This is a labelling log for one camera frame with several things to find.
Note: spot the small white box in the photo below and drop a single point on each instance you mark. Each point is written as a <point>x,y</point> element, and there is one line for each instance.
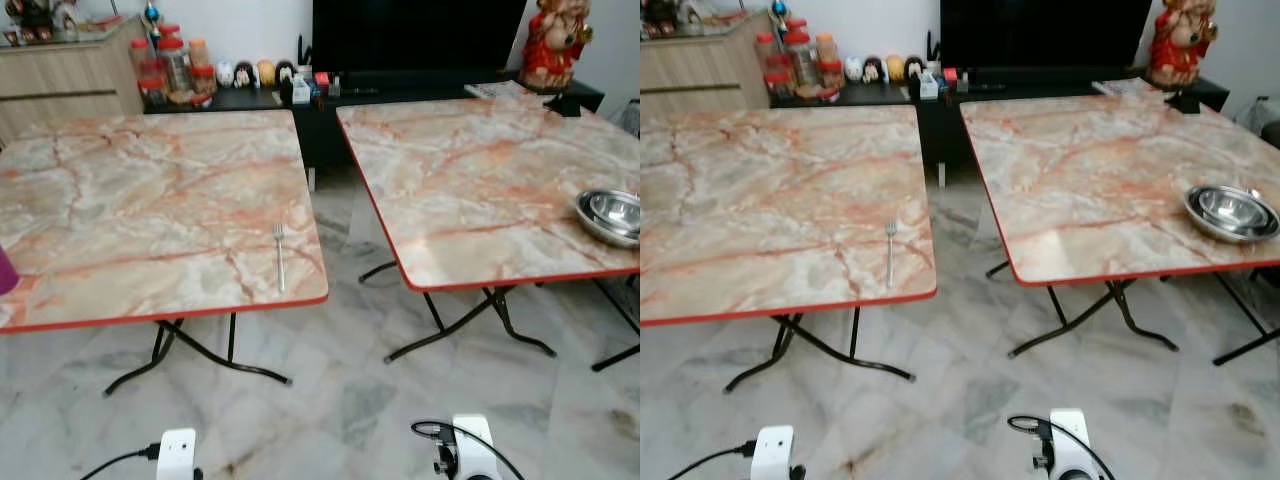
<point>301,91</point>
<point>929,87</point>

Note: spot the small red-lid snack jar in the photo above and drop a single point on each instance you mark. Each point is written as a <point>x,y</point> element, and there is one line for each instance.
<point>831,74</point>
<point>204,80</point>

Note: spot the large clear red-lid jar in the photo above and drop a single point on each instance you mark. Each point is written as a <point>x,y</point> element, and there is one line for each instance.
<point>802,58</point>
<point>176,64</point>

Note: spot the black and white figurine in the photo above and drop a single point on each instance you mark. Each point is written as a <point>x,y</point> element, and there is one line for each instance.
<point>245,74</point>
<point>873,70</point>

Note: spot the black television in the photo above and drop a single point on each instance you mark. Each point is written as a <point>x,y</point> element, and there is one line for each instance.
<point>420,35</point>
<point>1045,32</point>

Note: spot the orange-lid jar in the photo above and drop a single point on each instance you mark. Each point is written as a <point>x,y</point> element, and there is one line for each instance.
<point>826,46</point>
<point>199,52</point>

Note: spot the red and gold statue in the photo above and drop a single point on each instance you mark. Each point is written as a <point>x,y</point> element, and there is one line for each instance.
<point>553,45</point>
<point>1180,42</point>

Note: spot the light wood cabinet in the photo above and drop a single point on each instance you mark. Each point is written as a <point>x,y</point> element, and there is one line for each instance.
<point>700,65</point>
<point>60,75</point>

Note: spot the steel fork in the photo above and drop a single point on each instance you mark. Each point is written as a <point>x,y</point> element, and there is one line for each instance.
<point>890,252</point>
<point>279,258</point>

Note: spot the small red box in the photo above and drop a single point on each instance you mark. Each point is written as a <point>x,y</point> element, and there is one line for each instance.
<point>322,81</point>
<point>950,77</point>

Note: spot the short red-lid jar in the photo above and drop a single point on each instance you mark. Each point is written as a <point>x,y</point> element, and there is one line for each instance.
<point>153,88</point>
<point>778,84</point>

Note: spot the black tv console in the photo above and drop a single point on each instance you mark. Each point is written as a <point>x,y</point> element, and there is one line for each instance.
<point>950,125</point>
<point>325,130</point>

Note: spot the slim red-lid jar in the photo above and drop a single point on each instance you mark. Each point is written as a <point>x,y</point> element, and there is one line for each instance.
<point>765,47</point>
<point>140,52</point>

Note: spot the white round figurine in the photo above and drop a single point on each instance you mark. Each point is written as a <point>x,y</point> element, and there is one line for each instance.
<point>853,69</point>
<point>225,74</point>

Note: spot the black folding table legs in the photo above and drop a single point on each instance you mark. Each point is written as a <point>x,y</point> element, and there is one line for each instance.
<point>470,320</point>
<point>810,342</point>
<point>190,345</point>
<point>1090,318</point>

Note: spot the purple plastic cup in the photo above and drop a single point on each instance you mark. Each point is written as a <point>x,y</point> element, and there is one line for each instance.
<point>5,272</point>

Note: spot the printed magazine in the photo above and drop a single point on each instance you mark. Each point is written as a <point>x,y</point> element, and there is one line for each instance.
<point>500,90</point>
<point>1128,86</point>

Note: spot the stainless steel bowl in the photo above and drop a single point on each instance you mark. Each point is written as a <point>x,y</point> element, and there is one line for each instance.
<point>1232,210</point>
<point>612,212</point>

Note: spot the yellow round figurine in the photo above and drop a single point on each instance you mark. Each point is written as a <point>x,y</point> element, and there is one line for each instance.
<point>265,72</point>
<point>894,68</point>

